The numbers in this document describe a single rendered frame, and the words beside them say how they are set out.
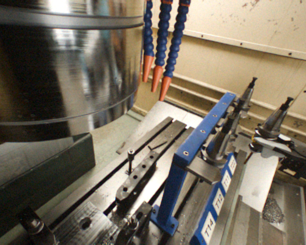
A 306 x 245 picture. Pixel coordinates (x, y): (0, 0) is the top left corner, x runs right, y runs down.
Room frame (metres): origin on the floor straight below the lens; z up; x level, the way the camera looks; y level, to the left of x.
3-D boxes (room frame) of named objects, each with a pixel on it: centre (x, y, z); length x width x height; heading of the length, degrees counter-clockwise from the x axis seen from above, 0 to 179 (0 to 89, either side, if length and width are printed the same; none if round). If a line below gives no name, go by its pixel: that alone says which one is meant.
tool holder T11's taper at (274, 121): (0.44, -0.36, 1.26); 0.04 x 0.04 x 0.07
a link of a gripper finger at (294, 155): (0.38, -0.40, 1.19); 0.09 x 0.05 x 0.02; 73
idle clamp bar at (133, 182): (0.41, 0.02, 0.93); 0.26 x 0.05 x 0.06; 155
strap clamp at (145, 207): (0.21, 0.01, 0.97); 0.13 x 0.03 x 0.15; 150
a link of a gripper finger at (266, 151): (0.40, -0.36, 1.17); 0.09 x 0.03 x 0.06; 73
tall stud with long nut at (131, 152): (0.45, 0.07, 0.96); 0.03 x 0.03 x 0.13
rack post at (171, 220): (0.27, -0.08, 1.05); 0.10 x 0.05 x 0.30; 60
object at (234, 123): (0.39, -0.21, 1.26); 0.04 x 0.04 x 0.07
